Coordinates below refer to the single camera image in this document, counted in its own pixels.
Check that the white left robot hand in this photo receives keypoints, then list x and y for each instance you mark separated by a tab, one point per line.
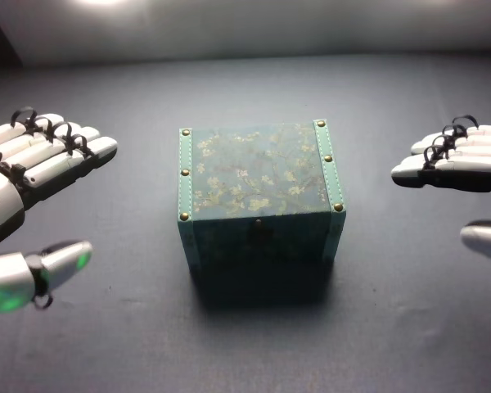
4	192

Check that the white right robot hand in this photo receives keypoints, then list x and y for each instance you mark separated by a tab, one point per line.
454	163

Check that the teal floral box lid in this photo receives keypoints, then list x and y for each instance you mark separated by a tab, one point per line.
253	172

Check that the teal floral box base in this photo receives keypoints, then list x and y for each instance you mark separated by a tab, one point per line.
294	249

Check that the grey table cloth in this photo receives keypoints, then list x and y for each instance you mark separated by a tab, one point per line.
106	348

